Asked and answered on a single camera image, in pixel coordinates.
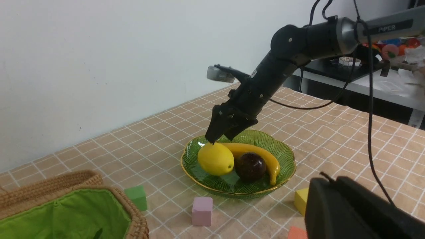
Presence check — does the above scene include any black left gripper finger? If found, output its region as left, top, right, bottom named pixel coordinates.
left=304, top=172, right=425, bottom=239

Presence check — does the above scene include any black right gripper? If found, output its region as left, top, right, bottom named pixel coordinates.
left=205, top=78, right=276, bottom=144

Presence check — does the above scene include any yellow banana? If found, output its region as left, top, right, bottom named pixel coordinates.
left=223, top=143, right=281, bottom=186

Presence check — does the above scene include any yellow lemon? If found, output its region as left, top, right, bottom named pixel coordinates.
left=197, top=142, right=234, bottom=176

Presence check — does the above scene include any dark purple mangosteen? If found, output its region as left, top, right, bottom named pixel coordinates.
left=234, top=152, right=267, bottom=183

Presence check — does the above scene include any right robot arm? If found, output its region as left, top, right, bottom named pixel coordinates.
left=205, top=6, right=424, bottom=143

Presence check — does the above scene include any yellow foam cube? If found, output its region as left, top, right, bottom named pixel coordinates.
left=294, top=188, right=309, bottom=216

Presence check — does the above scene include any orange foam cube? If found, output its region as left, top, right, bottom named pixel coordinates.
left=287, top=226, right=308, bottom=239

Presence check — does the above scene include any pink foam cube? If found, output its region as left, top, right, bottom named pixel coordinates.
left=192, top=197, right=213, bottom=227

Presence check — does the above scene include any beige grid tablecloth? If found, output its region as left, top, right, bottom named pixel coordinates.
left=0, top=83, right=425, bottom=239

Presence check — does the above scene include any green foam cube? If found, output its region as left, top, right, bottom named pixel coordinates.
left=124, top=185, right=148, bottom=211

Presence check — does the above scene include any white side table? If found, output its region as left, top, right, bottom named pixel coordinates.
left=295, top=60, right=424, bottom=129

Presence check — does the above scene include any green basket liner cloth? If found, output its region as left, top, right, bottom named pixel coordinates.
left=0, top=189, right=131, bottom=239

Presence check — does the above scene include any colourful toy pile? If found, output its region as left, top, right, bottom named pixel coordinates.
left=356, top=37, right=424, bottom=69

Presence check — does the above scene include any woven wicker basket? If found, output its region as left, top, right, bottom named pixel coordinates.
left=1, top=170, right=150, bottom=239

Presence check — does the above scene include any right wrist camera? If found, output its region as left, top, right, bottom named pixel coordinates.
left=206, top=64, right=249, bottom=83

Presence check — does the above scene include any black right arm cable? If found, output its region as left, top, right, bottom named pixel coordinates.
left=269, top=0, right=395, bottom=206

